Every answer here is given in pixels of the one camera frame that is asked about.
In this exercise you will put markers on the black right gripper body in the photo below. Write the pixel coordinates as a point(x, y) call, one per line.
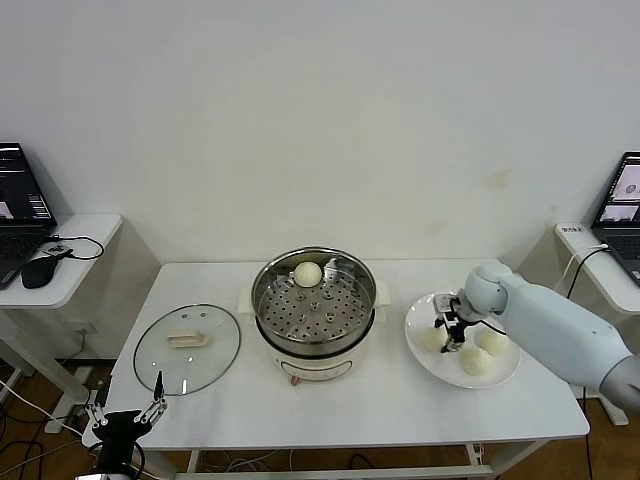
point(460, 315)

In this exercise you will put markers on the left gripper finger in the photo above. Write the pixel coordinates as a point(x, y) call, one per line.
point(159, 392)
point(100, 397)

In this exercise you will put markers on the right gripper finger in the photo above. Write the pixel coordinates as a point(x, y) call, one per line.
point(455, 339)
point(439, 322)

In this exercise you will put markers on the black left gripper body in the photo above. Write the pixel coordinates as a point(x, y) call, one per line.
point(119, 435)

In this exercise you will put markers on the white steamed baozi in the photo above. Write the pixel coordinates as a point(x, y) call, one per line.
point(495, 344)
point(475, 362)
point(432, 342)
point(307, 275)

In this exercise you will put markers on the round glass pot lid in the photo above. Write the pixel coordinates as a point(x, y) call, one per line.
point(165, 370)

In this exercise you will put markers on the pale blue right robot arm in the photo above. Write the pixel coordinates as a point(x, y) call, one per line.
point(555, 325)

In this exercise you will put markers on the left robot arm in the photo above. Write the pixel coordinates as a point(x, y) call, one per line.
point(117, 475)

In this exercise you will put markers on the perforated steel steamer basket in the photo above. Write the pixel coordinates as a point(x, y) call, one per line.
point(272, 300)

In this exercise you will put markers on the round white plate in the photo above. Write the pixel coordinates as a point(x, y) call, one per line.
point(430, 367)

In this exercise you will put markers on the white floor power strip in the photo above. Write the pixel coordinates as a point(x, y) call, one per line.
point(60, 425)

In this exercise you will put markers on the white side desk with mouse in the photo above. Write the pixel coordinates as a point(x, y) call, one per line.
point(75, 280)

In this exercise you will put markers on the cream electric cooking pot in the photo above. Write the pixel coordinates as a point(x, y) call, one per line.
point(325, 369)

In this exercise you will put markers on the black computer mouse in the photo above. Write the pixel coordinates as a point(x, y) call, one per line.
point(40, 272)

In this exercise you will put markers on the small printed desk label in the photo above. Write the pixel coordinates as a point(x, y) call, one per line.
point(571, 231)

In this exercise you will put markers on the white side desk with label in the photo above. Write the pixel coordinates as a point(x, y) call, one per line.
point(607, 295)

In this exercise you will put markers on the small black usb hub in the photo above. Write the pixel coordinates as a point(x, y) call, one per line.
point(56, 249)

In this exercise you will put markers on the dark laptop with pink screen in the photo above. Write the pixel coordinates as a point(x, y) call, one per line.
point(622, 240)

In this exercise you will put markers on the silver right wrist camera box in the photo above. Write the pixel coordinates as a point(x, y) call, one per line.
point(442, 303)

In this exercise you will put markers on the white table frame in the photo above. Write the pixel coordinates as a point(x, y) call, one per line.
point(325, 472)

